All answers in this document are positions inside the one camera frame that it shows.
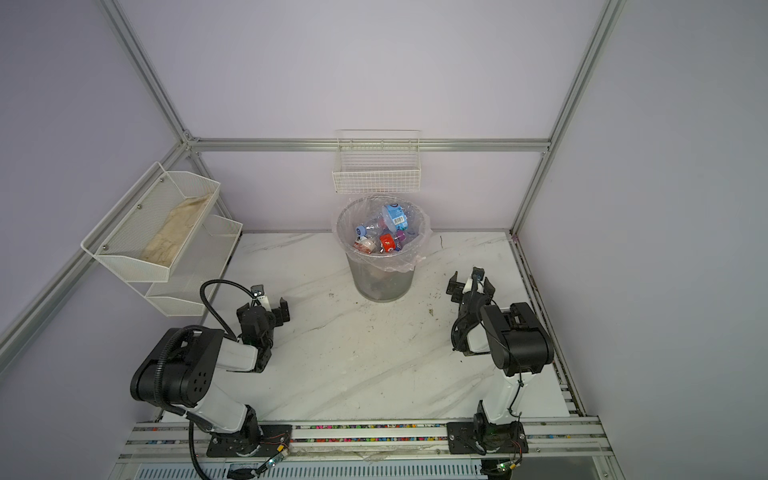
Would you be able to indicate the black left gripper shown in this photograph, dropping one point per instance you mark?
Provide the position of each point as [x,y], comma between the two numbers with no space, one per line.
[284,310]

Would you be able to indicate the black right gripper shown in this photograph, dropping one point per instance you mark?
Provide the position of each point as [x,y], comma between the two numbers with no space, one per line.
[456,290]

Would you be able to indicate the red label bottle purple cap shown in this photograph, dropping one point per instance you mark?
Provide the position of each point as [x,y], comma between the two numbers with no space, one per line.
[392,242]

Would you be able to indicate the large clear bottle light-blue label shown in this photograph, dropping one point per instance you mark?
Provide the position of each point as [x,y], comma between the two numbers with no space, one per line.
[391,219]

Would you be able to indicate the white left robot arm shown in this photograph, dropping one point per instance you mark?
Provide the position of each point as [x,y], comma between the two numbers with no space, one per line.
[178,377]

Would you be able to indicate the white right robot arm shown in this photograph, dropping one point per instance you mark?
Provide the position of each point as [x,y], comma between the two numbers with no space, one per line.
[519,347]

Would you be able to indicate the grey mesh waste bin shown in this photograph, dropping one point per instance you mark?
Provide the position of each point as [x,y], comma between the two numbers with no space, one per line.
[377,285]

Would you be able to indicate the clear plastic bin liner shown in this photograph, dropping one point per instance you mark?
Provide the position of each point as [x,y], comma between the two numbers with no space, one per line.
[360,210]

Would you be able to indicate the lower white mesh shelf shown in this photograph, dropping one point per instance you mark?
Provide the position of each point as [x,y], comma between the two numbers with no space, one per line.
[205,258]

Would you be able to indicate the white mesh shelf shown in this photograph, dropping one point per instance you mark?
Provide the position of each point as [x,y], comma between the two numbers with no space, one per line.
[120,237]
[205,258]

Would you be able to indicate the beige cloth in shelf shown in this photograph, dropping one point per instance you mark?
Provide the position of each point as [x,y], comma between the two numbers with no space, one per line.
[166,244]

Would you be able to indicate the upper white mesh shelf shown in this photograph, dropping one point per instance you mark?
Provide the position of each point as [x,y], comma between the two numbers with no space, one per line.
[120,237]

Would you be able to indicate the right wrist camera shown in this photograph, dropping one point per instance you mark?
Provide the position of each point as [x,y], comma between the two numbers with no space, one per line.
[477,279]

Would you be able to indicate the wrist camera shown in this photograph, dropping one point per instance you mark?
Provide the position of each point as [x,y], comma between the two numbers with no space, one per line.
[259,293]
[477,279]

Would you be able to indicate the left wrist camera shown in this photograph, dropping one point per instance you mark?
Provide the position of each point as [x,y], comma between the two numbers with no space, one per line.
[259,293]

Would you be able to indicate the white wire wall basket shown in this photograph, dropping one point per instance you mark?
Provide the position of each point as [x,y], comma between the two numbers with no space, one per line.
[370,161]

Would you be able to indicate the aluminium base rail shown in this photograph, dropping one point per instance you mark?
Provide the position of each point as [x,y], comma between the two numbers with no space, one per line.
[546,448]

